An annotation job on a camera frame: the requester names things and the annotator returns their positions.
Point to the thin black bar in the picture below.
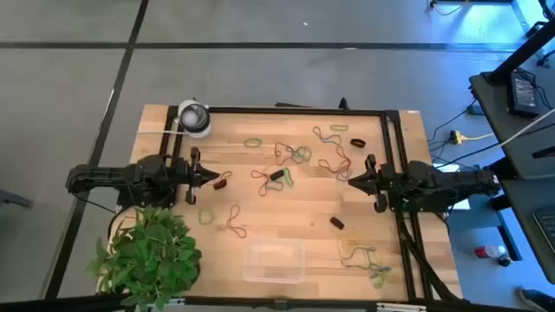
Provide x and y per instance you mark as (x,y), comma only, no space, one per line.
(290,105)

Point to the small green rubber band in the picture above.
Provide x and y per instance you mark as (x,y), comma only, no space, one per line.
(244,143)

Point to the small black floor object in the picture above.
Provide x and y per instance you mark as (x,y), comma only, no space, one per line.
(504,261)

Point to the grey chair leg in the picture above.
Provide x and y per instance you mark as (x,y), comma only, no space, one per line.
(13,198)

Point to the black power adapter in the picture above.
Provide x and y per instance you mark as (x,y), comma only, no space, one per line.
(522,95)

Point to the silver rail bracket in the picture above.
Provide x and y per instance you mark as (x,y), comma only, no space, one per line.
(401,307)
(175,302)

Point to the black slanted pole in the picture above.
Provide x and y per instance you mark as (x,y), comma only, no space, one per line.
(520,54)

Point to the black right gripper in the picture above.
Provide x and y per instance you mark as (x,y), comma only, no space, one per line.
(383,182)

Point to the black desk crossbar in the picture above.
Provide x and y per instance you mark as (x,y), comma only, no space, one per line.
(505,167)

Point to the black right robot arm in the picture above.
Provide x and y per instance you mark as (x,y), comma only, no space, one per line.
(455,180)

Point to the black desk top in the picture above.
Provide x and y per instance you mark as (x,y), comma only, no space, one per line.
(520,208)
(498,121)

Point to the black frame clamp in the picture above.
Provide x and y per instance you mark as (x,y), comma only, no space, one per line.
(343,104)

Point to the long blue-green rubber band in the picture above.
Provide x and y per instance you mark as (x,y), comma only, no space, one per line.
(323,139)
(344,260)

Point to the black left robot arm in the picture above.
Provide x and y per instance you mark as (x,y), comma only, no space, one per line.
(108,177)

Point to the black keyboard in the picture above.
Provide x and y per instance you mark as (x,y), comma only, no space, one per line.
(547,227)

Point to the black desk foot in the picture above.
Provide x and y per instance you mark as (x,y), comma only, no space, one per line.
(509,234)

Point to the blue rubber band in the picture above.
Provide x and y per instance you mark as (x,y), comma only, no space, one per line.
(275,189)
(381,269)

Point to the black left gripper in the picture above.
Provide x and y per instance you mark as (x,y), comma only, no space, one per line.
(186,173)

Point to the long red rubber band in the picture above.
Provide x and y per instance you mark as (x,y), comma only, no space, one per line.
(348,162)

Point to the grey floor plug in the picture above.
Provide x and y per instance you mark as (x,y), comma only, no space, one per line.
(474,109)

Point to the white round lamp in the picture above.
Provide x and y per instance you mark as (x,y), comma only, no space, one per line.
(193,118)

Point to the person's shoe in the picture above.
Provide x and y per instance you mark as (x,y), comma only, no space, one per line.
(537,300)

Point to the black table edge rail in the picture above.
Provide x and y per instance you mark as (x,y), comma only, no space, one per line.
(238,302)

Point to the clear plastic bin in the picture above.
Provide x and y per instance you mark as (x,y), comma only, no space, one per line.
(273,260)

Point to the white box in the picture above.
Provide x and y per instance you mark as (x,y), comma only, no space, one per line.
(451,167)

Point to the red capped plastic bottle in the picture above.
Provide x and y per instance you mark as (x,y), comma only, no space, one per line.
(490,251)

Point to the green leafy plant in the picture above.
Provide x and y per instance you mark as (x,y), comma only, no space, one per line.
(147,255)

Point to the grey-blue rubber band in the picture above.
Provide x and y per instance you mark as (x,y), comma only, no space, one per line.
(295,158)
(344,177)

